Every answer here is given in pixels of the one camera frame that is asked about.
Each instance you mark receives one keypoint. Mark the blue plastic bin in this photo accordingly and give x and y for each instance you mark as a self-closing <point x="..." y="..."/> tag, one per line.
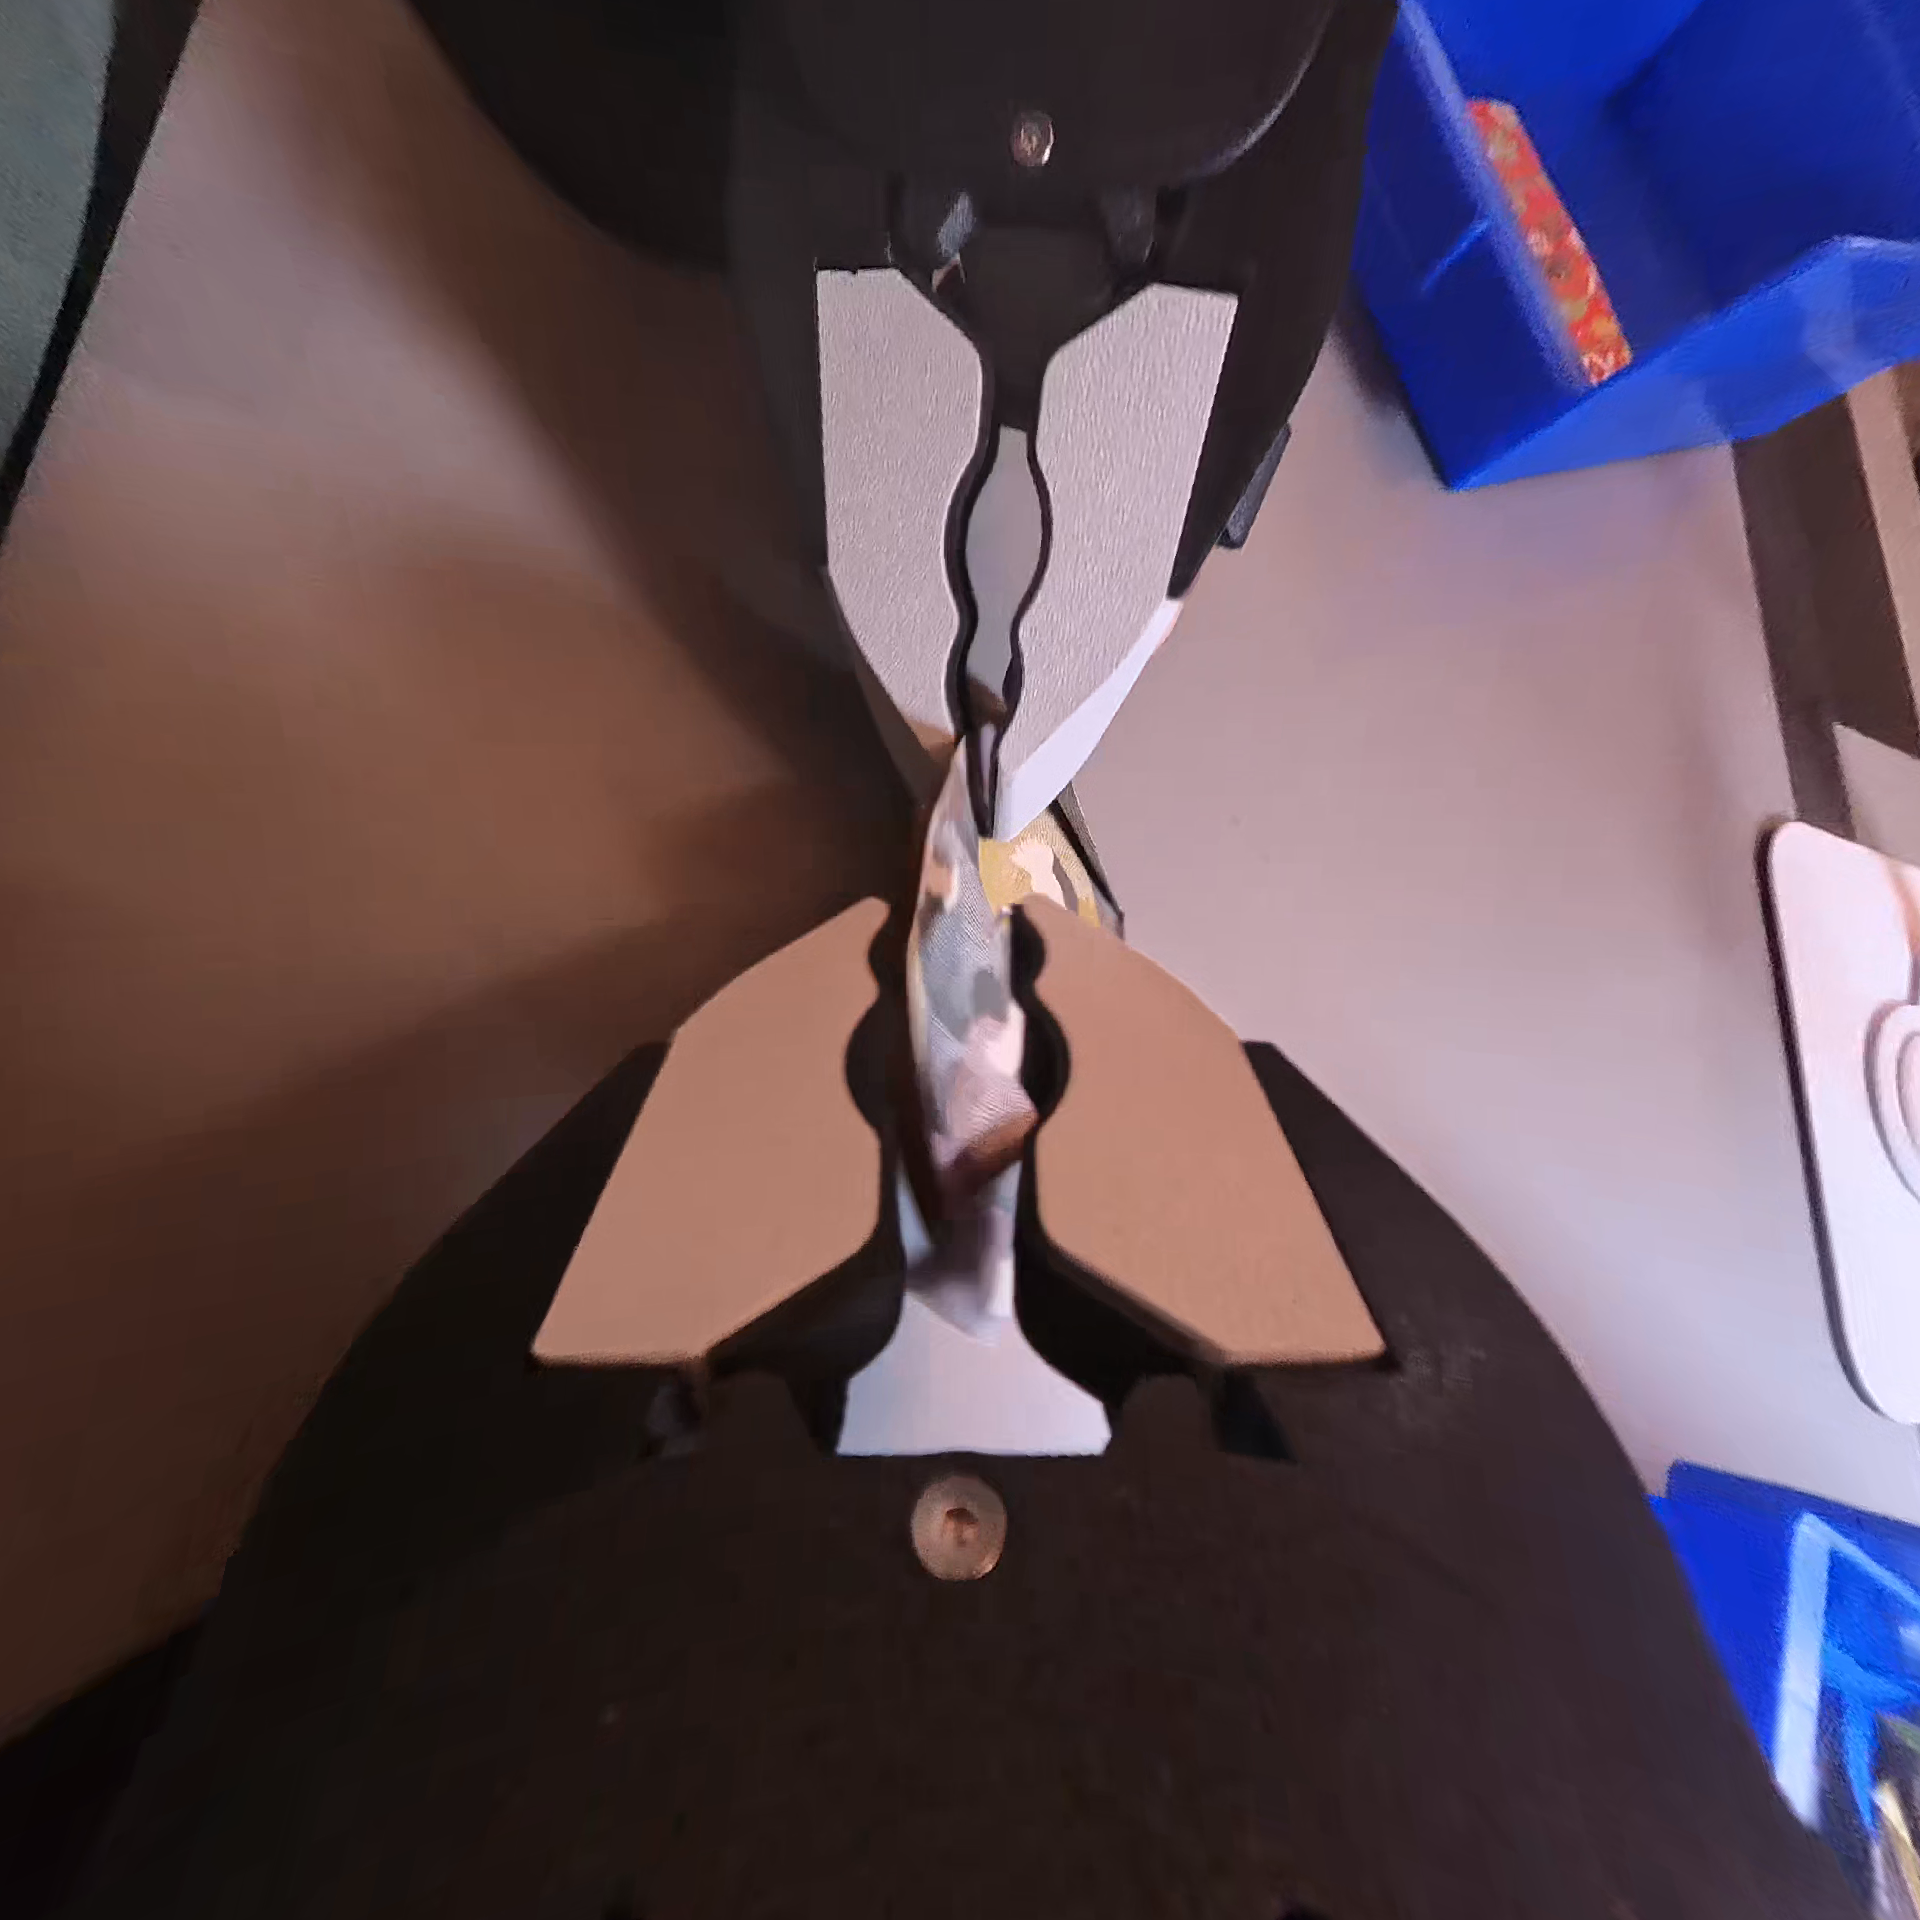
<point x="1802" y="1636"/>
<point x="1680" y="333"/>

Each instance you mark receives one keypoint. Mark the black textured pad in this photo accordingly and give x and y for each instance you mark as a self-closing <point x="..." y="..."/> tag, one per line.
<point x="585" y="76"/>

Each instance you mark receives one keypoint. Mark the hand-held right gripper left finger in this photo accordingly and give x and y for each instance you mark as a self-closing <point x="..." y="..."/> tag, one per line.
<point x="721" y="1188"/>

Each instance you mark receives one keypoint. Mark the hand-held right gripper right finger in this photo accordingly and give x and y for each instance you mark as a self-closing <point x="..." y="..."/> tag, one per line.
<point x="1200" y="1188"/>

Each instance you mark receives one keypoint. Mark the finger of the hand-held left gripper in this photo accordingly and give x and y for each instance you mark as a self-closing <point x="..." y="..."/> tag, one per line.
<point x="1134" y="451"/>
<point x="895" y="480"/>

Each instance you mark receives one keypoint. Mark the tan backed camouflage paper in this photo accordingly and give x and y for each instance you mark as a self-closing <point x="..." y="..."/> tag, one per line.
<point x="968" y="1053"/>

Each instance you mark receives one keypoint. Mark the stack of patterned papers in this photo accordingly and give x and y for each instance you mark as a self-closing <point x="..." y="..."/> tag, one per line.
<point x="1554" y="240"/>

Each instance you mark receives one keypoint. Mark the white stand plate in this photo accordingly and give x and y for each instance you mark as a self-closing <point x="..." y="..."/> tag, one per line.
<point x="1854" y="1111"/>

